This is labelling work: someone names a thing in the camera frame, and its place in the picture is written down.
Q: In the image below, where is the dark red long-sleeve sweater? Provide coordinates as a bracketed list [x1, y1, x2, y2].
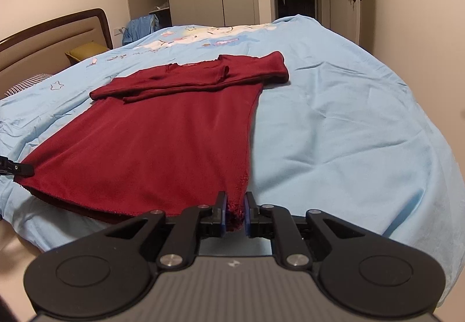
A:
[14, 51, 289, 225]

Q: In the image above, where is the checkered pillow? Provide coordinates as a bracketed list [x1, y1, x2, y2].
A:
[4, 74, 51, 97]

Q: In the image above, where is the brown padded headboard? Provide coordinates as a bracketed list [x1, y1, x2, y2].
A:
[1, 8, 113, 98]

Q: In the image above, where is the light blue cartoon bed quilt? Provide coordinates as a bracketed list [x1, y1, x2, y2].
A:
[1, 15, 464, 290]

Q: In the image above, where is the mustard yellow pillow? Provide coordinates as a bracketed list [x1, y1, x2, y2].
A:
[65, 42, 110, 64]

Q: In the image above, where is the blue garment on chair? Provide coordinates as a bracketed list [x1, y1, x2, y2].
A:
[121, 14, 159, 45]

